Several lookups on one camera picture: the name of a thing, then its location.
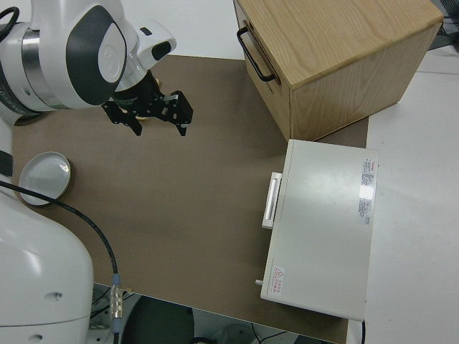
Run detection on white oven door handle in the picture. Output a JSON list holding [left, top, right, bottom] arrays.
[[261, 172, 284, 230]]

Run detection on gray plate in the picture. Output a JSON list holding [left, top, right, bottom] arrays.
[[18, 151, 75, 207]]

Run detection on dark background cables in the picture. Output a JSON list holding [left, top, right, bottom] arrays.
[[437, 0, 459, 37]]

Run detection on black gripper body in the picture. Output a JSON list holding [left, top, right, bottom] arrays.
[[113, 72, 181, 123]]

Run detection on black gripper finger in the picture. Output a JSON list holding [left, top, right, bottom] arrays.
[[171, 90, 195, 138], [101, 102, 144, 138]]

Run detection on black cable with metal connector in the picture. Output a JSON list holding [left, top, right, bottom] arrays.
[[0, 6, 125, 344]]

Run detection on white toaster oven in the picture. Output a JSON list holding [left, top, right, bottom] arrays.
[[254, 138, 380, 323]]

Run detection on brown table mat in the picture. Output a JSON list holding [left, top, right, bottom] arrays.
[[10, 54, 370, 340]]

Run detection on black cabinet handle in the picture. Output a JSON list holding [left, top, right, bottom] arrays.
[[236, 27, 276, 82]]

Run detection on wooden cabinet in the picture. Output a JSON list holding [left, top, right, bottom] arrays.
[[235, 0, 444, 141]]

